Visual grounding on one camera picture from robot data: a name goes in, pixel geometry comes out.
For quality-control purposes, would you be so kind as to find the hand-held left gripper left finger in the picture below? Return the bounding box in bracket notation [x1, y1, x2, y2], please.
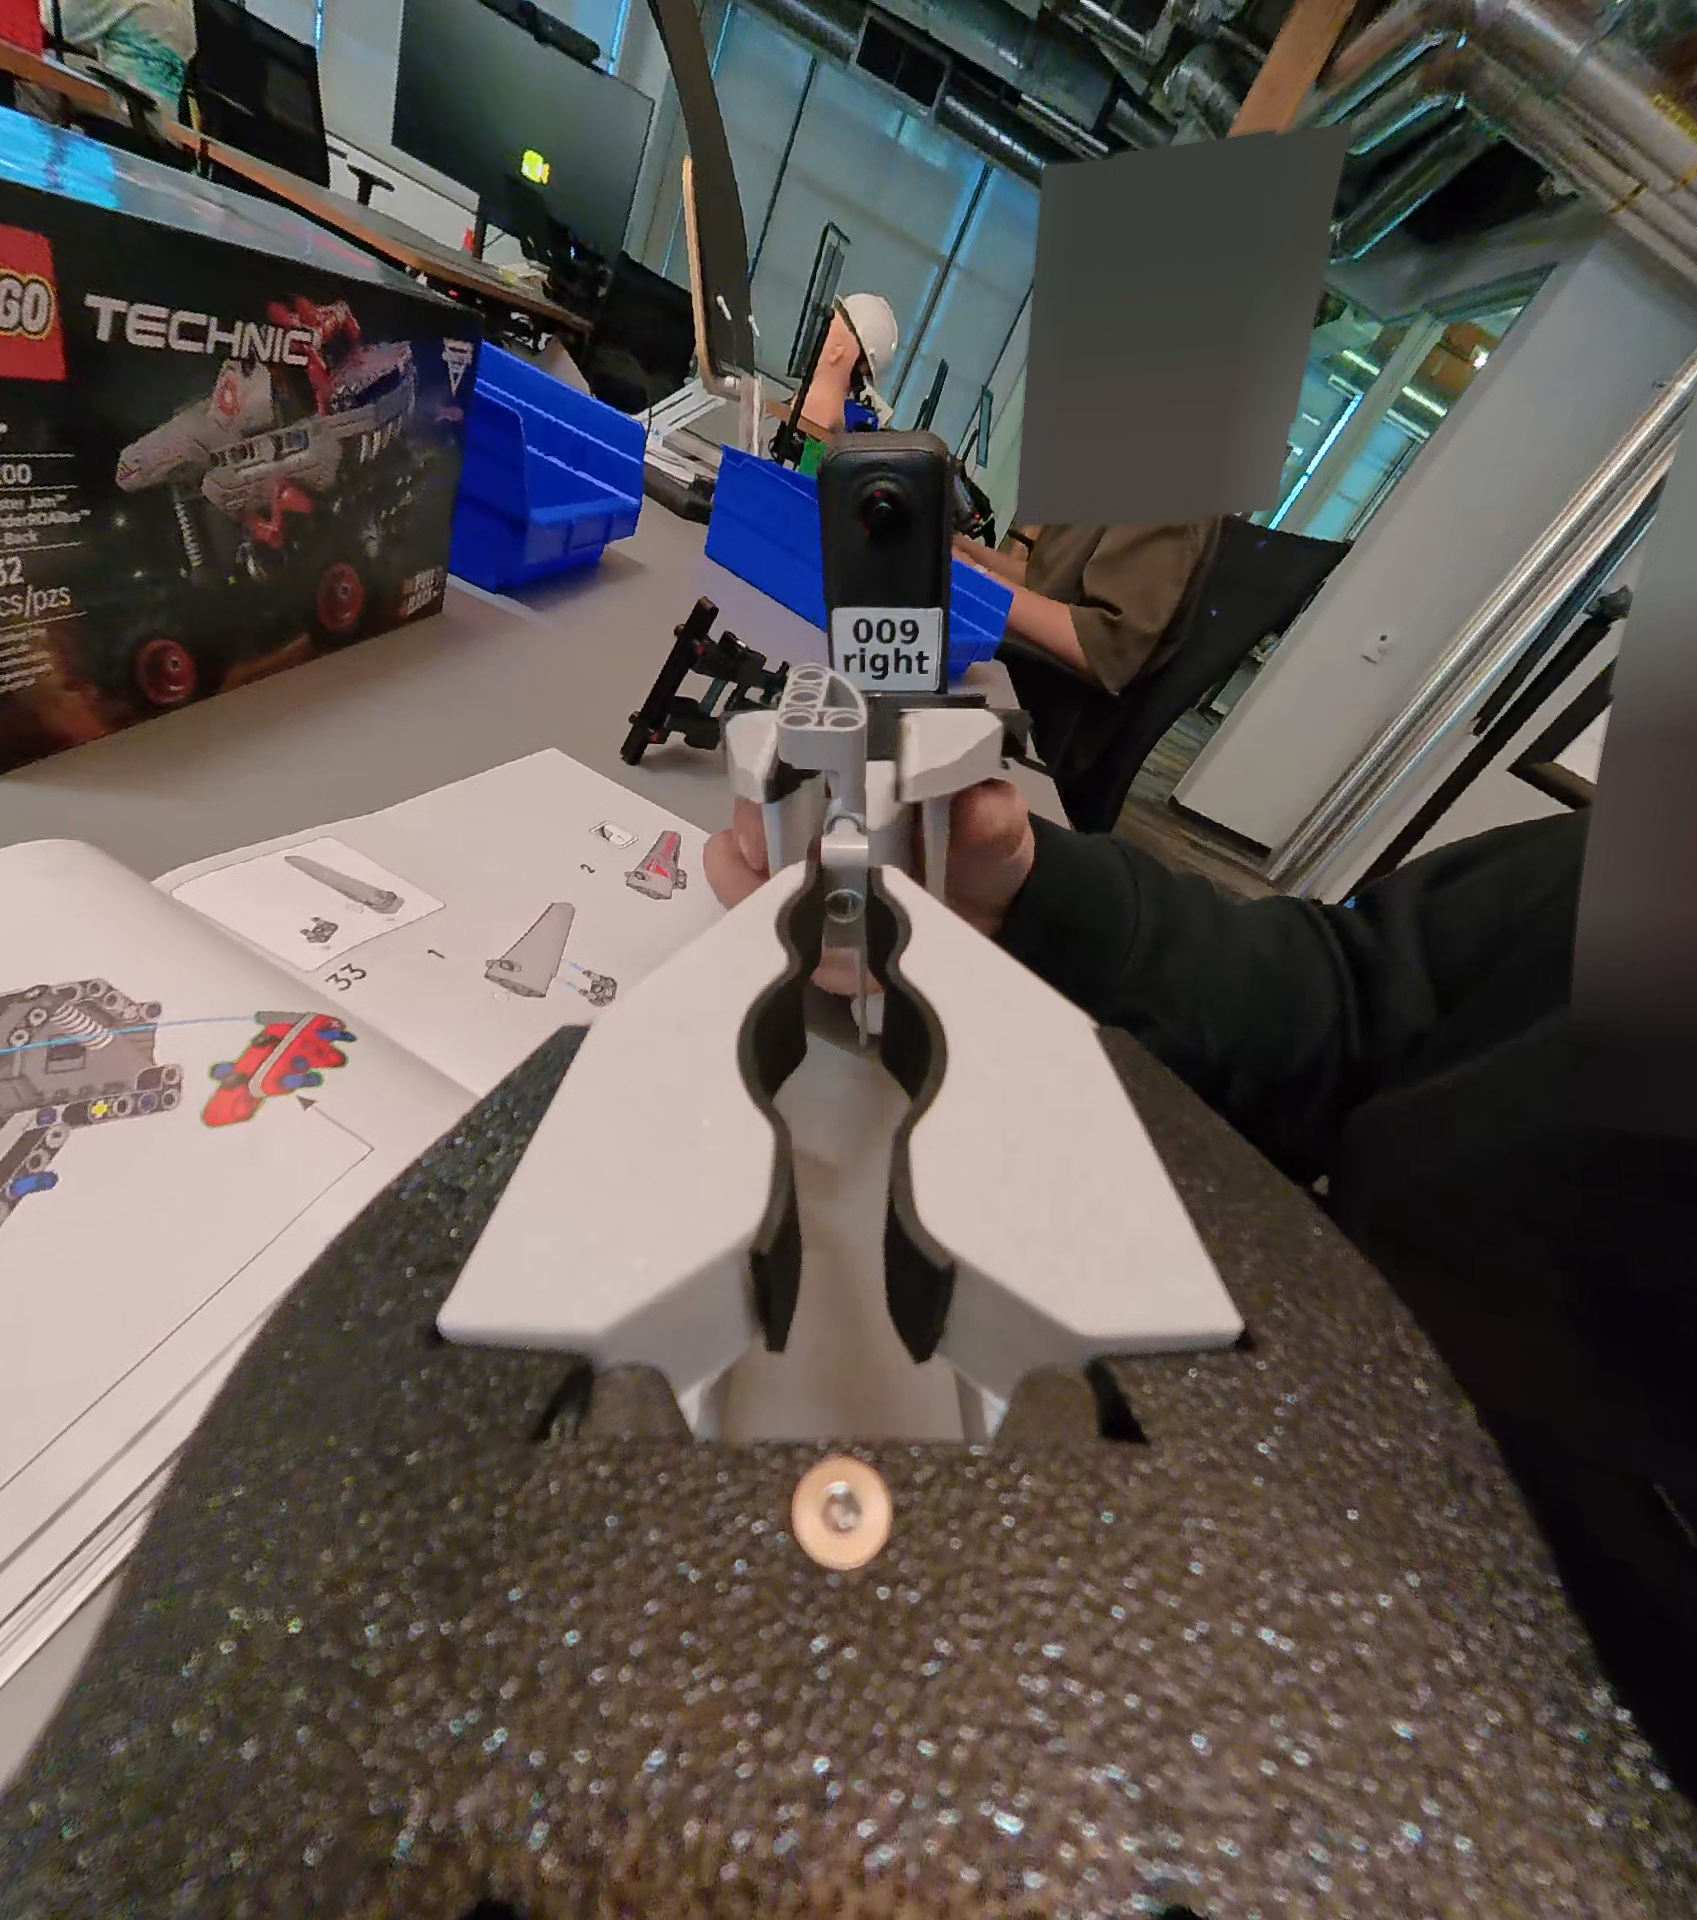
[437, 862, 810, 1438]

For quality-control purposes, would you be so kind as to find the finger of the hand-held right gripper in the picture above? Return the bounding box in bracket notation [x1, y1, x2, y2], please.
[722, 706, 829, 877]
[871, 706, 1015, 877]

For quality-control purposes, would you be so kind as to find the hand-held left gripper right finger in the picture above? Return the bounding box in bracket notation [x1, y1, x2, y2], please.
[880, 862, 1247, 1438]

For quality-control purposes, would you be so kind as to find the light grey toy brick beam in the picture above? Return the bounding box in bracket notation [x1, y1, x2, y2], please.
[774, 663, 875, 844]

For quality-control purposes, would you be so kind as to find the grey toy brick connector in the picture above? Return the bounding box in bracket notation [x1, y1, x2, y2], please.
[812, 814, 886, 1053]

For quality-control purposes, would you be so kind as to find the person's right forearm black sleeve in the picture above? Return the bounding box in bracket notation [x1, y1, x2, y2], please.
[997, 810, 1595, 1196]

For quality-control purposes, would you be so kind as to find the grey desk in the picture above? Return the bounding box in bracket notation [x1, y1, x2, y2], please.
[0, 496, 1076, 1920]

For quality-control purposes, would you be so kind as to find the wooden background desk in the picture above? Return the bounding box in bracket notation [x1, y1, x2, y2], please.
[40, 91, 595, 344]

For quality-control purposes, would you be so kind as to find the person's right hand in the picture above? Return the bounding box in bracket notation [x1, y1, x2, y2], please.
[707, 778, 1040, 941]

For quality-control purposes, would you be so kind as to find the black toy brick assembly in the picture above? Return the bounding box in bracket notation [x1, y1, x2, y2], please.
[620, 597, 794, 767]

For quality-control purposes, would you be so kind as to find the blue plastic storage bin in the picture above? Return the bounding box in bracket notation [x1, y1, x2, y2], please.
[707, 446, 1015, 681]
[451, 343, 648, 593]

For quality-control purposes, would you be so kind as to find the black office chair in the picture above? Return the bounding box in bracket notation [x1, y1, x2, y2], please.
[1060, 517, 1355, 837]

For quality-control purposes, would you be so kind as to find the curved black stand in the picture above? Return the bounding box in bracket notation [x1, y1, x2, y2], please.
[644, 0, 770, 439]

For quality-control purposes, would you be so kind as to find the open instruction booklet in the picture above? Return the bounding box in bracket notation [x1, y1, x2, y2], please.
[0, 747, 731, 1781]

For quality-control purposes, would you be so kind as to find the large black computer monitor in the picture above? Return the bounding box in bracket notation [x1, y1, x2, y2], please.
[389, 0, 659, 256]

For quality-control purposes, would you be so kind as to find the person's black clothing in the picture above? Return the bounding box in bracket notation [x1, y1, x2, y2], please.
[1319, 1020, 1697, 1920]

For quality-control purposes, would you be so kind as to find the black toy brick set box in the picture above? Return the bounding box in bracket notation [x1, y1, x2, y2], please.
[0, 144, 486, 778]

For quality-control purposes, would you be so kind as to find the small black computer monitor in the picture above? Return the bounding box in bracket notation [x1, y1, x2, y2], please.
[194, 0, 334, 148]

